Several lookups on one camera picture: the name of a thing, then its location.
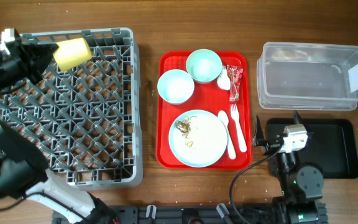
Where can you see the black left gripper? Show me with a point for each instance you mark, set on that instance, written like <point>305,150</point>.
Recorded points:
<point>31,51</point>

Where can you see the mint green bowl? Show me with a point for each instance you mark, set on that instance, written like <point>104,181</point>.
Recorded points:
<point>204,65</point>

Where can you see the white plastic spoon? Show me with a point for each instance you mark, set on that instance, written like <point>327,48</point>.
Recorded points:
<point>230,147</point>

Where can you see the grey dishwasher rack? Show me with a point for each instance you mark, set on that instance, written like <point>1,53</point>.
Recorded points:
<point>86,120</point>

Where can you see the black plastic tray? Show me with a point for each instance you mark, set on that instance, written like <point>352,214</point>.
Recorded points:
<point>332,148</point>

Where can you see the red snack wrapper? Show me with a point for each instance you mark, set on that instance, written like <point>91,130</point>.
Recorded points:
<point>235,75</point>

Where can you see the light blue bowl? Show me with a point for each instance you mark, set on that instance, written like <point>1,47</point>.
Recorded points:
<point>175,86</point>

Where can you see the crumpled white napkin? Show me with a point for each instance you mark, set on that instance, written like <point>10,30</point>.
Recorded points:
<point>223,80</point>

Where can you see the white plastic fork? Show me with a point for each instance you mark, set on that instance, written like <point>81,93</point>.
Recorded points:
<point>240,135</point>

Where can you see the red plastic tray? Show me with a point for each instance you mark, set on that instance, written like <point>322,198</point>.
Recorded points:
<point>209,97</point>

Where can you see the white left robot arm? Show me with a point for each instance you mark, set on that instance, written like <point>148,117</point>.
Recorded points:
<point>24,170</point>

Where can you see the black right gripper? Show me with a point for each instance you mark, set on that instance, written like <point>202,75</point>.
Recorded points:
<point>271,145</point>

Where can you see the clear plastic bin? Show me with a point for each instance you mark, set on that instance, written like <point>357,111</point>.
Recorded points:
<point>306,76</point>

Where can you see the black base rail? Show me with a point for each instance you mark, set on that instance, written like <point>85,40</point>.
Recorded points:
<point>254,213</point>

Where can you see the light blue plate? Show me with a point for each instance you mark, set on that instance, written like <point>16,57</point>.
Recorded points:
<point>211,140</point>

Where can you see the food scraps on plate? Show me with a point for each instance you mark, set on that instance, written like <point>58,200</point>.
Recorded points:
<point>188,127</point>

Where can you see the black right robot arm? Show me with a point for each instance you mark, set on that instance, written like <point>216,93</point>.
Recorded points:
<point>301,184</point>

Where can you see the yellow plastic cup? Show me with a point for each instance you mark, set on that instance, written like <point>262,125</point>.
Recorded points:
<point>72,53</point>

